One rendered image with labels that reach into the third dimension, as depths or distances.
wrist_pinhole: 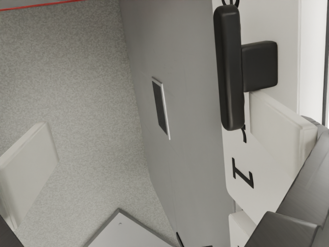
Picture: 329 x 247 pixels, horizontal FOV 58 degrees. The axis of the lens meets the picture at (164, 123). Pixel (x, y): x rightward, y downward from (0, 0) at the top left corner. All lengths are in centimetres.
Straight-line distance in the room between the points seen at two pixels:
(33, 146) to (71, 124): 95
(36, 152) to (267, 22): 16
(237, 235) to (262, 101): 19
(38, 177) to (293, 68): 15
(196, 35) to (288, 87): 19
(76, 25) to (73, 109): 29
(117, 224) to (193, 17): 104
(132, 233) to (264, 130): 117
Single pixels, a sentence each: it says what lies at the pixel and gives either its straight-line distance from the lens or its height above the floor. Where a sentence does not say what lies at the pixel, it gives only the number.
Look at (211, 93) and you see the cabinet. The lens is 35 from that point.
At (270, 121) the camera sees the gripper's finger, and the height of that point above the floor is 94.
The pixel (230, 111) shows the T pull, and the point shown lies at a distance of 18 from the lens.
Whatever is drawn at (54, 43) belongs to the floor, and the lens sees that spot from 107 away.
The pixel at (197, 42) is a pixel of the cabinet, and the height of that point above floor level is 73.
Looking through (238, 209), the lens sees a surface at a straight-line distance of 36.
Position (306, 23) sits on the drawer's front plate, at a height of 93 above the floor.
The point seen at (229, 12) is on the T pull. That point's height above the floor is 91.
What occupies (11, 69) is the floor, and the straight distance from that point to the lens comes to 110.
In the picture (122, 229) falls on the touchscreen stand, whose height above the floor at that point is 3.
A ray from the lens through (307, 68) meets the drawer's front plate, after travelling 19.
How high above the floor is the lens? 107
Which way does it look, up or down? 67 degrees down
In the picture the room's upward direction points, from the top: 139 degrees clockwise
